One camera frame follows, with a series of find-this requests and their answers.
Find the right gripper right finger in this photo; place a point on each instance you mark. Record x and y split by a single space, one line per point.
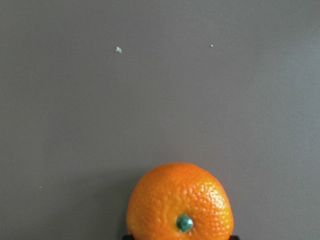
234 237

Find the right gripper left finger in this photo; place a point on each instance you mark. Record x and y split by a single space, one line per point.
127 237

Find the orange mandarin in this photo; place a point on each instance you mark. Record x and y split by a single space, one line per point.
179 201

